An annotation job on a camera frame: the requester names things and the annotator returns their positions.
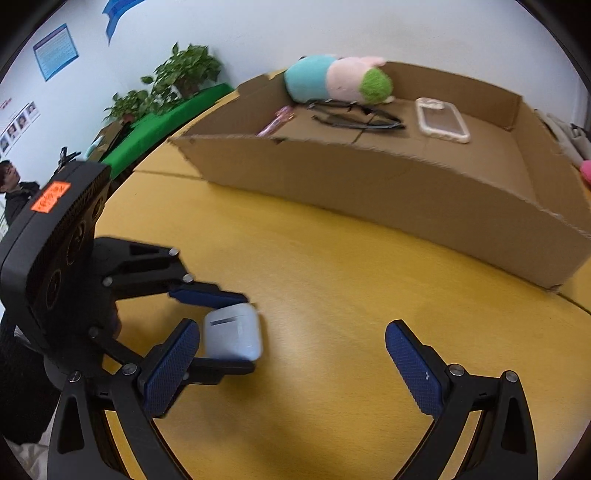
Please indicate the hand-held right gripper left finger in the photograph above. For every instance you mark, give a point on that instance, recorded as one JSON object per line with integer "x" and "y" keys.
{"x": 171, "y": 364}

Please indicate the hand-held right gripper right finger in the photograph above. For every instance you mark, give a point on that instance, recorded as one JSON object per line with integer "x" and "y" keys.
{"x": 415, "y": 369}

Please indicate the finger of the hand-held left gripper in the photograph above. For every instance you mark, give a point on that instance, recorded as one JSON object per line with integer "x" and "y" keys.
{"x": 221, "y": 369}
{"x": 203, "y": 295}

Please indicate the white earbuds case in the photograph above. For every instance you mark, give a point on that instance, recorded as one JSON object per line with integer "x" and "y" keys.
{"x": 231, "y": 330}

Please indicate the pink translucent pen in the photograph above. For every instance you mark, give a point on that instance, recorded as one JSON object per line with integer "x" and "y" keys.
{"x": 277, "y": 121}

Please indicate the brown cardboard box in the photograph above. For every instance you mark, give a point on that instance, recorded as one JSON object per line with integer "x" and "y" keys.
{"x": 369, "y": 184}

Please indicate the black sunglasses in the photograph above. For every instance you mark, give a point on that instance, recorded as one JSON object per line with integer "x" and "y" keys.
{"x": 388, "y": 123}

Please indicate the white clear phone case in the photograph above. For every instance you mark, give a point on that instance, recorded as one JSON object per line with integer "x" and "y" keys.
{"x": 431, "y": 103}

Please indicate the pale blue object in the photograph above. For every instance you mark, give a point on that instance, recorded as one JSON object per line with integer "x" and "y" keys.
{"x": 92, "y": 147}

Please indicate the small open cardboard box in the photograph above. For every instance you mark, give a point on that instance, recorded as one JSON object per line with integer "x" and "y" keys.
{"x": 111, "y": 134}

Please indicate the small potted green plant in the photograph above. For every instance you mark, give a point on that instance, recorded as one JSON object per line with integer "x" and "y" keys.
{"x": 131, "y": 104}

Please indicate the white cloth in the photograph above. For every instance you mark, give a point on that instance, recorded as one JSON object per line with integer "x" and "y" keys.
{"x": 30, "y": 461}

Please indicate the large potted green plant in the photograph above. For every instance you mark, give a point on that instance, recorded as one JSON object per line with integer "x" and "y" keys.
{"x": 189, "y": 64}

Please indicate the blue pink pig plush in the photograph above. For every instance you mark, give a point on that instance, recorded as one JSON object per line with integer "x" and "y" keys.
{"x": 341, "y": 78}

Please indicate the pink bear plush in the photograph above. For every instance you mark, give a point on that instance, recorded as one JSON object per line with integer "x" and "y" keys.
{"x": 587, "y": 171}

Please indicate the grey folded clothing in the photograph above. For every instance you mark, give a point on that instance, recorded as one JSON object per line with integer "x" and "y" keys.
{"x": 561, "y": 134}

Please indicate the black tripod mount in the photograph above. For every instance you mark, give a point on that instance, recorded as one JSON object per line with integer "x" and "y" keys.
{"x": 68, "y": 157}

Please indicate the wall photo notices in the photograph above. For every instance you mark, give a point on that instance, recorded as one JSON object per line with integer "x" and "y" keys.
{"x": 16, "y": 129}

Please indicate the blue framed wall poster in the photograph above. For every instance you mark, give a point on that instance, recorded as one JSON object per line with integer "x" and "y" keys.
{"x": 55, "y": 51}

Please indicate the blue ribbon wall decal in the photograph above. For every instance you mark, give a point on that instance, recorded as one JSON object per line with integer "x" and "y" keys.
{"x": 117, "y": 14}

